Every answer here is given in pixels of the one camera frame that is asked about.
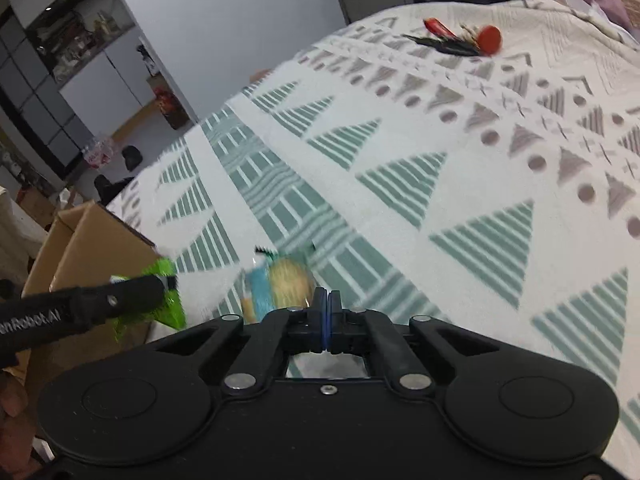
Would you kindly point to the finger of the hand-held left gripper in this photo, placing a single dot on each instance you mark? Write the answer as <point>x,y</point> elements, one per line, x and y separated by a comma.
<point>137,292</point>

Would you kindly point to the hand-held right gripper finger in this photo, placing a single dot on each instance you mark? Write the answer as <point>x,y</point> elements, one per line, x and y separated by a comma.
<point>321,320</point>
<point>331,320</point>

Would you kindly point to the lime green snack packet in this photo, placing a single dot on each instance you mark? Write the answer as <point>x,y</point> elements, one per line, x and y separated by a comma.
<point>170,310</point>

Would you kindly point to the bun snack packet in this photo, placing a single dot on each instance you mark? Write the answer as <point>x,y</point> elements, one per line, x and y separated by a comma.
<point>285,285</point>

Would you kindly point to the cardboard box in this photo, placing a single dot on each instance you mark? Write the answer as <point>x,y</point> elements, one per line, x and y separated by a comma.
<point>85,245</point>

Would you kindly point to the white cloth bag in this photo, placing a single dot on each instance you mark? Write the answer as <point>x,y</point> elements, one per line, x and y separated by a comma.
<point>20,235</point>

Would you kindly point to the black round object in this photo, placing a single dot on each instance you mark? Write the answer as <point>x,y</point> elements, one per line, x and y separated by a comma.
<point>132,157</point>

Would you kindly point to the pink plastic bag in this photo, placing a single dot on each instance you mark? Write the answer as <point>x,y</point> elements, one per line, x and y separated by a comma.
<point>100,152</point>

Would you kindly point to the patterned blanket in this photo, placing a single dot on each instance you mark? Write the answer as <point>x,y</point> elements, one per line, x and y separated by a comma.
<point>425,185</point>

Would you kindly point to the red bag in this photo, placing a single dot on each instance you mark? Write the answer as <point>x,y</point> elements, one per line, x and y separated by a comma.
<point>172,107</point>

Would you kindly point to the black glass cabinet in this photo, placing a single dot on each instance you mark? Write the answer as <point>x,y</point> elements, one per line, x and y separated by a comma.
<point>35,105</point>

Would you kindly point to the dark display shelf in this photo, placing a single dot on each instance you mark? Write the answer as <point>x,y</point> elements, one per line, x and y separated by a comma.
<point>75,25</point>

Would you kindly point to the bunch of keys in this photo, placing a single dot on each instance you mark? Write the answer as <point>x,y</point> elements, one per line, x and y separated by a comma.
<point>460,37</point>

